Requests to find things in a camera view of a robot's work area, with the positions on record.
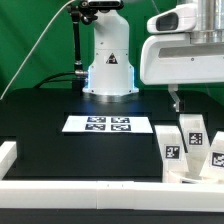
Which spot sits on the white front fence rail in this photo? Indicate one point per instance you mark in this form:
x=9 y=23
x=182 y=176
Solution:
x=111 y=195

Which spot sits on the black camera stand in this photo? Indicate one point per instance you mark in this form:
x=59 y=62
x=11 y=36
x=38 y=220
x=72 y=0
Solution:
x=85 y=12

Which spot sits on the white marker sheet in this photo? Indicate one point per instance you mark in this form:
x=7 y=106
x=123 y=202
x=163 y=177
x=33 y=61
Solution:
x=107 y=124

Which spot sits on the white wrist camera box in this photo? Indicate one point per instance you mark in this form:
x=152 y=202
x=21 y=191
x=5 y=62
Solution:
x=180 y=19

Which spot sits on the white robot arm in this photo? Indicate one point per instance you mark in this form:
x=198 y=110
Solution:
x=111 y=76

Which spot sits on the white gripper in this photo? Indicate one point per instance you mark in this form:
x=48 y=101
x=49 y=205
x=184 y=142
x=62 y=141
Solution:
x=172 y=59

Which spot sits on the white fence rail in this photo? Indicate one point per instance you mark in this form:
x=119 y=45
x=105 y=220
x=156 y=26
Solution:
x=111 y=195
x=8 y=155

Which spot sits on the white left fence rail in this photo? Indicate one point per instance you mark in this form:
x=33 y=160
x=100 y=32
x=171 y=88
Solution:
x=8 y=155

